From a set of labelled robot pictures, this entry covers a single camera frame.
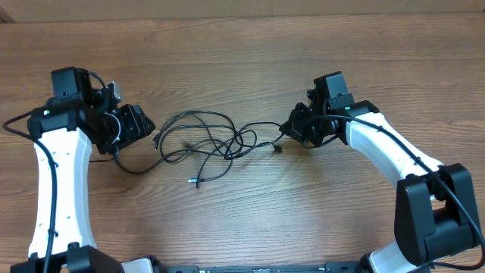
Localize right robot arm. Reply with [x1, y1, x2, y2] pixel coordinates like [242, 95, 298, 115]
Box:
[280, 72, 484, 272]

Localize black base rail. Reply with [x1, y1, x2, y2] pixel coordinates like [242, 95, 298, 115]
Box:
[152, 261, 374, 273]

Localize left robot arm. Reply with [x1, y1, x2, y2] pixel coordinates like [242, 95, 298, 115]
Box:
[11, 67, 163, 272]

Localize black multi-head cable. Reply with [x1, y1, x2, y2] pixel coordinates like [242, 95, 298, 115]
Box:
[89, 110, 295, 190]

